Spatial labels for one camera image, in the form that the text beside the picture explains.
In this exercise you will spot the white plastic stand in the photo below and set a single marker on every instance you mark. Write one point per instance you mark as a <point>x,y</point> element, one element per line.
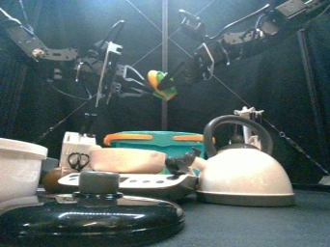
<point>249,115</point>

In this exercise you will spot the yellow toy corn cob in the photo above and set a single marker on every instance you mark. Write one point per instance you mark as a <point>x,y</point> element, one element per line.
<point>152,80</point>

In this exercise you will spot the pink scale bowl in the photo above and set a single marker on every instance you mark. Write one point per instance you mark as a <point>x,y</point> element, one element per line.
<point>127,159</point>

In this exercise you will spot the teal basket with orange rim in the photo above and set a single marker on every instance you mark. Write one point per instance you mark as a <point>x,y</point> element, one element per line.
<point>171,143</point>

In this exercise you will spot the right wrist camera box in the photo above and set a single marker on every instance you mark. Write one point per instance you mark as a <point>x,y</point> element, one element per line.
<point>191,22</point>

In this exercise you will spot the white toy pot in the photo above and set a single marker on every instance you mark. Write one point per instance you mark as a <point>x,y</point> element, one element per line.
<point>19,170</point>

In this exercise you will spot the grey vertical frame pole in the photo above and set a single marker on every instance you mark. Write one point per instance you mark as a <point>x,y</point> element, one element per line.
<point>164,32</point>

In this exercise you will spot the black toy scissors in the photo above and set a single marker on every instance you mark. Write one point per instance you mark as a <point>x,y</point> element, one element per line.
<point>78,160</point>

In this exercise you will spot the white toy knife block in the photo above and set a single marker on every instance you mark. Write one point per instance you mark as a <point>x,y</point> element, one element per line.
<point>75,143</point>

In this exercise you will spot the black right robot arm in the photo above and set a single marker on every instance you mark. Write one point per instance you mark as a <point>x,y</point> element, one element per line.
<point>266,32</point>

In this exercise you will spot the small white bracket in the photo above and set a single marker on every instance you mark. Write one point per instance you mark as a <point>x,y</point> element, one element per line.
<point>325,180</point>

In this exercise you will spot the green toy corn husk piece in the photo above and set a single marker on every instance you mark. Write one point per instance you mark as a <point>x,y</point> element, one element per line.
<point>168,94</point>
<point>162,77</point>

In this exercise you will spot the black lid with grey knob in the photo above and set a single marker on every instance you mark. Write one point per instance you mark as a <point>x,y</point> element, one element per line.
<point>94,218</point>

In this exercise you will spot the black frame post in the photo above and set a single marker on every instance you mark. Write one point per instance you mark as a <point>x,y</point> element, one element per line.
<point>306,96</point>

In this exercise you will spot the white toy kitchen scale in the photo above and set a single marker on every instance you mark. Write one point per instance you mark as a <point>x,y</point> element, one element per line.
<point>142,185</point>

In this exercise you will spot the brown toy mushroom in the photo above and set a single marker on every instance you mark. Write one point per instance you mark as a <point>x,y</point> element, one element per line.
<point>51,180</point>

